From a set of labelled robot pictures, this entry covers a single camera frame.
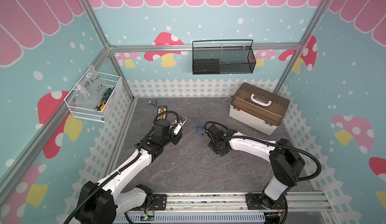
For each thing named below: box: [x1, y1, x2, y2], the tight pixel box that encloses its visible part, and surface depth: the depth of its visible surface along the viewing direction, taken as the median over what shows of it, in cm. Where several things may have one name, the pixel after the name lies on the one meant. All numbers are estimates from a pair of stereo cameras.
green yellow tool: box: [94, 87, 113, 111], surface depth 75 cm
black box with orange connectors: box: [157, 105, 168, 116], surface depth 114 cm
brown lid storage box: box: [228, 82, 291, 136], surface depth 94 cm
